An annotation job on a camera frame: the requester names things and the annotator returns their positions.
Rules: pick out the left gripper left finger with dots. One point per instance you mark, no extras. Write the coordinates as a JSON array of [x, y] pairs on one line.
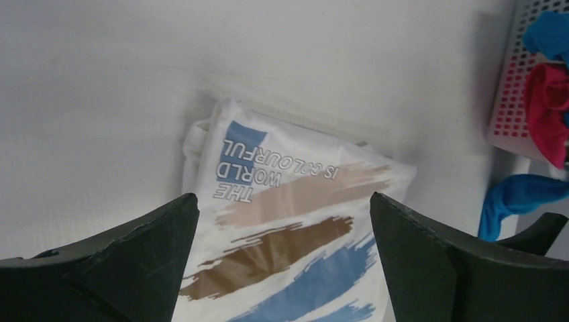
[[131, 272]]

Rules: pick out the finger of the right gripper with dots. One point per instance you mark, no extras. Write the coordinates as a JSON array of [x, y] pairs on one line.
[[538, 238]]

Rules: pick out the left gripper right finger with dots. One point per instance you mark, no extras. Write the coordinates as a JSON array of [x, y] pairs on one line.
[[435, 272]]

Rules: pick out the white t shirt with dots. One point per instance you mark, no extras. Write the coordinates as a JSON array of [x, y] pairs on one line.
[[284, 231]]

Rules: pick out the white plastic laundry basket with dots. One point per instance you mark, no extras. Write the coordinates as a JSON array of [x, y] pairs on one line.
[[507, 128]]

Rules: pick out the pink t shirt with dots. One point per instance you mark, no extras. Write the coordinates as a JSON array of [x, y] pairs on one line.
[[546, 105]]

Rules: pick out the blue t shirt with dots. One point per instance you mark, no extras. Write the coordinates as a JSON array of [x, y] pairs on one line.
[[521, 194]]

